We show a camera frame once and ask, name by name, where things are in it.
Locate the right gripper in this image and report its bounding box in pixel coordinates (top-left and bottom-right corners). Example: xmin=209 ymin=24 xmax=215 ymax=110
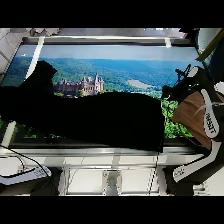
xmin=161 ymin=83 xmax=185 ymax=102

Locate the black garment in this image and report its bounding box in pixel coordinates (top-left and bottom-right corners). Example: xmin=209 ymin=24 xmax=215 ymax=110
xmin=0 ymin=60 xmax=166 ymax=153

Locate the brown garment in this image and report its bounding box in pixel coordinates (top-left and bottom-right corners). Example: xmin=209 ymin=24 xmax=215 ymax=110
xmin=172 ymin=90 xmax=224 ymax=150

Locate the silver frame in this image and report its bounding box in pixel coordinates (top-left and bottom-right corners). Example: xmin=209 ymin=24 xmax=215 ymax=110
xmin=0 ymin=145 xmax=208 ymax=197

